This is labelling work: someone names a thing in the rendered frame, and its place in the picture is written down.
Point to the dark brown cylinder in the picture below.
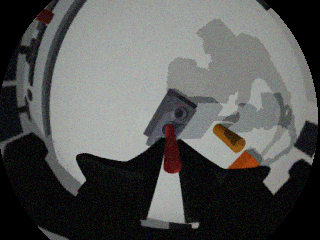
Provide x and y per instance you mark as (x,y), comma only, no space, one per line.
(230,138)

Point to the dark red peg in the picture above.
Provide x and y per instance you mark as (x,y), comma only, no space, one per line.
(171,162)

